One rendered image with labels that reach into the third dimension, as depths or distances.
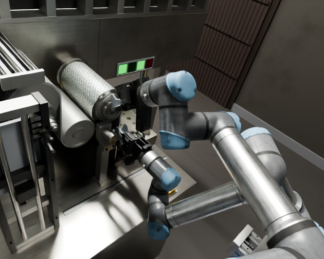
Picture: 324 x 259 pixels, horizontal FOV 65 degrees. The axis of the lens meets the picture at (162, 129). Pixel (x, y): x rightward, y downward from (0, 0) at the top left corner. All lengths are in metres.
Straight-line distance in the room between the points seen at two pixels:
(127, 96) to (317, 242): 0.57
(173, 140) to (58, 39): 0.68
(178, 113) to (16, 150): 0.41
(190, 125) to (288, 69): 2.66
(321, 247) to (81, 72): 0.88
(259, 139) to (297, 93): 2.42
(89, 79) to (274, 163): 0.67
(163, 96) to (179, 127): 0.09
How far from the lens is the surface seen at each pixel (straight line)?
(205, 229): 2.21
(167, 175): 0.89
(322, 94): 3.19
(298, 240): 0.51
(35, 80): 0.72
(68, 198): 1.10
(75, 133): 0.93
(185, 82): 0.62
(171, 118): 0.62
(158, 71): 1.85
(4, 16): 1.04
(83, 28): 1.15
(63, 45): 1.14
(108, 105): 0.90
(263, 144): 0.84
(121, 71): 1.35
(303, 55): 3.16
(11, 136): 0.70
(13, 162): 0.75
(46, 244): 1.01
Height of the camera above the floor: 1.80
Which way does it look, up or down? 38 degrees down
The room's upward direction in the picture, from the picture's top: 15 degrees clockwise
